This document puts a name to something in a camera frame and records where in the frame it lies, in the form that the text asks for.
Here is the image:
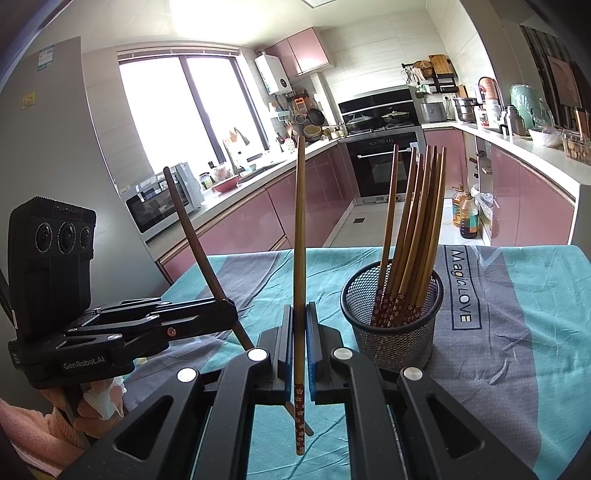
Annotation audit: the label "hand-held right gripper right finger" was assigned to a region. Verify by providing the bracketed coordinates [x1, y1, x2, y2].
[305, 301, 539, 480]

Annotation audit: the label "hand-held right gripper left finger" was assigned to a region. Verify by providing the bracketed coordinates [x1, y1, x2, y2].
[60, 302, 296, 480]

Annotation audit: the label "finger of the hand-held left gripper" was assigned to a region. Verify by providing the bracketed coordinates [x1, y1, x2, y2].
[117, 298, 240, 359]

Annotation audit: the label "floral-tipped wooden chopstick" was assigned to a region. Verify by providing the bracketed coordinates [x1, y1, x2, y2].
[293, 135, 308, 457]
[163, 166, 315, 438]

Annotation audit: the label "black mesh utensil holder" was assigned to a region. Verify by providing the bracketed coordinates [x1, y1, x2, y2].
[341, 261, 445, 373]

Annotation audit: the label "bundle of wooden chopsticks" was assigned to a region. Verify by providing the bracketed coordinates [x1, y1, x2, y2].
[369, 144, 448, 328]

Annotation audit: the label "person's left hand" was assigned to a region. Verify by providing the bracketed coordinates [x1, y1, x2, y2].
[75, 390, 126, 442]

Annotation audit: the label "white microwave oven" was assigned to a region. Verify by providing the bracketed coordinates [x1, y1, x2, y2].
[124, 180, 184, 235]

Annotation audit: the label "white crumpled tissue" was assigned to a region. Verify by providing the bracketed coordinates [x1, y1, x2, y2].
[84, 376, 127, 420]

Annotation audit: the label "white clear-door countertop appliance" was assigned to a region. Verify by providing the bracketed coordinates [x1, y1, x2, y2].
[172, 161, 205, 214]

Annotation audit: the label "red basin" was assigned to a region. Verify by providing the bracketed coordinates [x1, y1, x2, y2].
[211, 175, 241, 194]

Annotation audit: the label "grey refrigerator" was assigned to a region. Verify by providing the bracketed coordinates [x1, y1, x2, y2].
[0, 44, 175, 296]

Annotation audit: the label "pink window-side lower cabinets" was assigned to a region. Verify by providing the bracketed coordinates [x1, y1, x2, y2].
[156, 147, 357, 283]

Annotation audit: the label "steel sink faucet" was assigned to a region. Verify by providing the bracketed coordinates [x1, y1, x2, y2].
[223, 128, 253, 174]

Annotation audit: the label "teal grey printed tablecloth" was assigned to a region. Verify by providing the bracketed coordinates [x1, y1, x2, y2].
[124, 243, 591, 480]

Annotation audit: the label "kitchen window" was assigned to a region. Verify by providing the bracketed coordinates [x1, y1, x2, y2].
[119, 52, 271, 186]

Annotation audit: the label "black built-in oven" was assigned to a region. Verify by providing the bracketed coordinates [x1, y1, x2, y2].
[345, 130, 426, 200]

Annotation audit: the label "dark liquid plastic bottle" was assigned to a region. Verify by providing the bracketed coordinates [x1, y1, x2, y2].
[459, 193, 481, 240]

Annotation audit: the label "yellow cooking oil bottle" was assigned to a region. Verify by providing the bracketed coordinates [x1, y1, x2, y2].
[452, 185, 467, 228]

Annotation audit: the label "clear plastic bag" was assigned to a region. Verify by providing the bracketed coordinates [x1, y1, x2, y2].
[475, 188, 496, 232]

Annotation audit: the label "black wok with lid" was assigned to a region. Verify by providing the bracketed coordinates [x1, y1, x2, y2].
[345, 113, 374, 133]

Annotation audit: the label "white water heater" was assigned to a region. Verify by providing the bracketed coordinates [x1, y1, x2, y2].
[254, 52, 292, 96]

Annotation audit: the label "pink peninsula lower cabinets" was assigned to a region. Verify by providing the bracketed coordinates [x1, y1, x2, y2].
[424, 126, 579, 251]

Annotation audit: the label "black range hood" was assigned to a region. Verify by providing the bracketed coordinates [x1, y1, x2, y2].
[338, 86, 419, 125]

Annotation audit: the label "pink upper cabinet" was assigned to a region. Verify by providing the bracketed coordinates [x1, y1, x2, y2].
[265, 27, 331, 78]

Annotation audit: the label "steel stockpot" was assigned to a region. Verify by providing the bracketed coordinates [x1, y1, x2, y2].
[454, 96, 479, 123]

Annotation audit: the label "white lidded jar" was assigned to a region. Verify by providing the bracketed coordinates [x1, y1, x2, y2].
[478, 104, 502, 128]

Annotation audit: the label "steel thermos flask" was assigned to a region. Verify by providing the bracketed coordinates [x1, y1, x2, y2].
[503, 104, 525, 136]

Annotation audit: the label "white bowl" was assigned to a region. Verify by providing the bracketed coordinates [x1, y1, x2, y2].
[528, 127, 562, 149]

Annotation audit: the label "pink kettle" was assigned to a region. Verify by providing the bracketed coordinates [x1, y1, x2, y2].
[477, 77, 502, 108]

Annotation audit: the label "mint green appliance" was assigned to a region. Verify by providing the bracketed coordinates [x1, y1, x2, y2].
[510, 84, 555, 126]

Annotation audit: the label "black wall spice rack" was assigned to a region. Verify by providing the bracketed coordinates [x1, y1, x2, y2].
[401, 55, 461, 96]

